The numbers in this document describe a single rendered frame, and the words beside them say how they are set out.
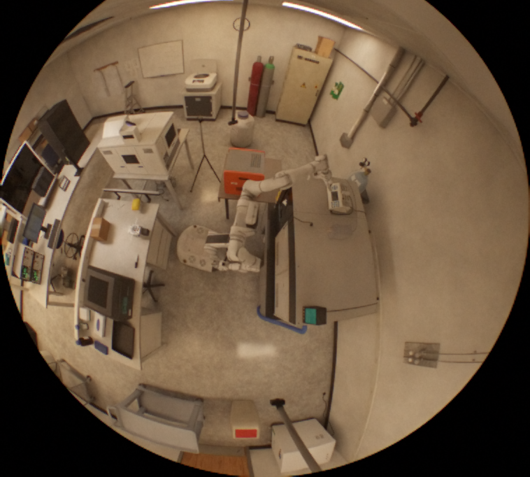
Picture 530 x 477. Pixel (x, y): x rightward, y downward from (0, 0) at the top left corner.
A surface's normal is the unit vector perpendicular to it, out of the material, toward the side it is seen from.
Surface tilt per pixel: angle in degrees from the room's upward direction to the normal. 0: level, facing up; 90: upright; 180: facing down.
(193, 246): 0
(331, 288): 0
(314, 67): 90
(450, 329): 90
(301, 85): 90
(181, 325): 0
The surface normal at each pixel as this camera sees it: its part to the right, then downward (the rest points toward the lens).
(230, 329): 0.16, -0.44
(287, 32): -0.02, 0.90
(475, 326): -0.99, -0.09
